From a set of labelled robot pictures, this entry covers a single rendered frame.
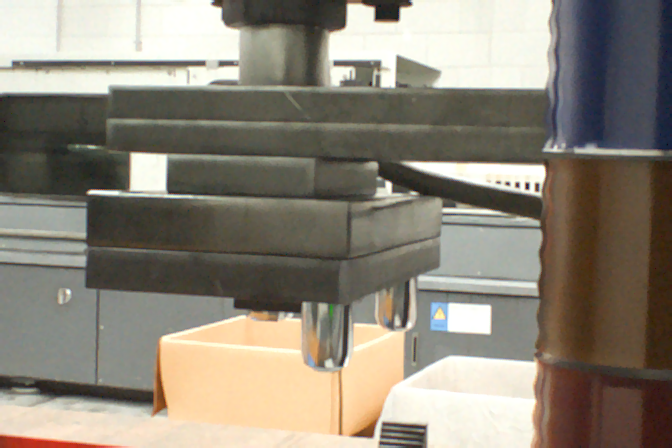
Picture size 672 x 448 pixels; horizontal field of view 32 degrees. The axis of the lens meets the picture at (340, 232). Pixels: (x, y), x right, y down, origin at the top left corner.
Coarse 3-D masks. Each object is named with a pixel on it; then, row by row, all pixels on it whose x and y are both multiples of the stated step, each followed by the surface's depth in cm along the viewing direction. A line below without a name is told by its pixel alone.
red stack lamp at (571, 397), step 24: (552, 360) 20; (552, 384) 20; (576, 384) 19; (600, 384) 19; (624, 384) 19; (648, 384) 19; (552, 408) 20; (576, 408) 19; (600, 408) 19; (624, 408) 19; (648, 408) 19; (552, 432) 20; (576, 432) 19; (600, 432) 19; (624, 432) 19; (648, 432) 19
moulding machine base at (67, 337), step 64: (0, 256) 572; (64, 256) 561; (448, 256) 502; (512, 256) 494; (0, 320) 576; (64, 320) 564; (128, 320) 553; (192, 320) 542; (448, 320) 503; (512, 320) 494; (64, 384) 579; (128, 384) 555
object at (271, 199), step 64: (256, 0) 46; (320, 0) 46; (256, 64) 47; (320, 64) 47; (128, 128) 46; (192, 128) 45; (256, 128) 44; (320, 128) 44; (384, 128) 43; (448, 128) 42; (512, 128) 42; (128, 192) 43; (192, 192) 44; (256, 192) 43; (320, 192) 43; (128, 256) 42; (192, 256) 41; (256, 256) 41; (320, 256) 40; (384, 256) 45; (256, 320) 50; (320, 320) 42; (384, 320) 54
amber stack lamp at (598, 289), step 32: (544, 160) 20; (576, 160) 19; (608, 160) 19; (544, 192) 20; (576, 192) 19; (608, 192) 19; (640, 192) 19; (544, 224) 20; (576, 224) 19; (608, 224) 19; (640, 224) 19; (544, 256) 20; (576, 256) 19; (608, 256) 19; (640, 256) 19; (544, 288) 20; (576, 288) 19; (608, 288) 19; (640, 288) 19; (544, 320) 20; (576, 320) 19; (608, 320) 19; (640, 320) 19; (544, 352) 20; (576, 352) 19; (608, 352) 19; (640, 352) 19
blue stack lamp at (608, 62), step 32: (576, 0) 19; (608, 0) 19; (640, 0) 18; (576, 32) 19; (608, 32) 19; (640, 32) 19; (576, 64) 19; (608, 64) 19; (640, 64) 19; (576, 96) 19; (608, 96) 19; (640, 96) 19; (576, 128) 19; (608, 128) 19; (640, 128) 19
